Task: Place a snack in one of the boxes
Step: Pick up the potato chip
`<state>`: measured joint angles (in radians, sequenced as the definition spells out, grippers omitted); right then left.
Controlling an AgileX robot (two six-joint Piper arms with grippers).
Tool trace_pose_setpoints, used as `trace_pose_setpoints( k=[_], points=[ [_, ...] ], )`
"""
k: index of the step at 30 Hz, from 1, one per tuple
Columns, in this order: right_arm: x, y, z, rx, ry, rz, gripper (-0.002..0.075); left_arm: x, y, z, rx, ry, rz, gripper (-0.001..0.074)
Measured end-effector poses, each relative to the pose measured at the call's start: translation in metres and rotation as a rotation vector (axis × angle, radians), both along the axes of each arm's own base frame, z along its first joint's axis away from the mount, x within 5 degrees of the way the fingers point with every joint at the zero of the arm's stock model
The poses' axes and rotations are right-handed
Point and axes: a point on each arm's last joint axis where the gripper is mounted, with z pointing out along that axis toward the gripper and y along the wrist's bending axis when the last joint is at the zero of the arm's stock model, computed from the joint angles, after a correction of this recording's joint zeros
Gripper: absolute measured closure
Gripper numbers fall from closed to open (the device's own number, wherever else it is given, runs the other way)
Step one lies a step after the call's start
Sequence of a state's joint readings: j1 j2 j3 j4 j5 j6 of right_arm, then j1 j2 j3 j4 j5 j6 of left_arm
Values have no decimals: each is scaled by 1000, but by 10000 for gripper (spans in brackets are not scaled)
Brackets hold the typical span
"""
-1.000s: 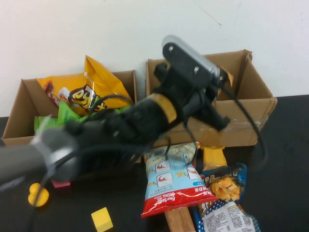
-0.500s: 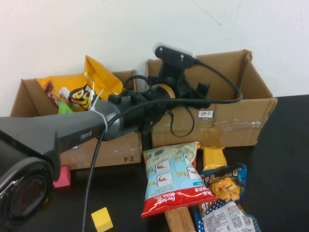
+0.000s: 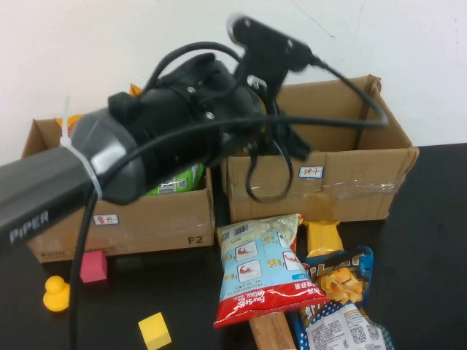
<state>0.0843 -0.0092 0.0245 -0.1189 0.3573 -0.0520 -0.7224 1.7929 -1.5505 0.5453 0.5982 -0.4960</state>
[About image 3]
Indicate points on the yellow snack packet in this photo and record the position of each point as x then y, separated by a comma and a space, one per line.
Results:
323, 237

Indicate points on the yellow foam cube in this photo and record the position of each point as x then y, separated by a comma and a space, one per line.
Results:
155, 330

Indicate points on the white zip tie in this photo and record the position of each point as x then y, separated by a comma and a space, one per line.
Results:
66, 124

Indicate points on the green snack bag with barcode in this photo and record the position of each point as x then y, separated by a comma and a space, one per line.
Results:
182, 182

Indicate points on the wooden block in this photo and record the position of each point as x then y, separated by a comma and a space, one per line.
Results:
271, 331

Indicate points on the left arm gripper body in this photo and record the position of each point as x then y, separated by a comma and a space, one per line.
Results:
244, 109

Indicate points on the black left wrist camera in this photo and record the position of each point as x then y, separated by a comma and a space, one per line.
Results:
262, 36

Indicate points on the red light-blue Four Seas bag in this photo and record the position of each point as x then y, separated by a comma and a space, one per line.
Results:
255, 270

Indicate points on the yellow rubber duck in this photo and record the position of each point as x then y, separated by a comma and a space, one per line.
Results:
54, 297

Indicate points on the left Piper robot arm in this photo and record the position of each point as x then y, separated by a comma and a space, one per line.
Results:
36, 189

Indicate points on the large yellow chip bag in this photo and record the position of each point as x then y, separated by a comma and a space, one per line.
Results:
134, 89

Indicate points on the blue chip bag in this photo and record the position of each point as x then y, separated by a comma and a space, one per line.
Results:
339, 284

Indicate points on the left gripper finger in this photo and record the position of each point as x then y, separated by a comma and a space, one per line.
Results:
299, 147

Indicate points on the taped cardboard box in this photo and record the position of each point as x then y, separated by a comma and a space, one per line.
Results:
365, 197

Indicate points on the pink foam cube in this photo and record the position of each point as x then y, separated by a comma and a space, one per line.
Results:
95, 268

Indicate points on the cardboard box marked F2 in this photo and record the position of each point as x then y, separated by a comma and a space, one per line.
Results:
164, 222

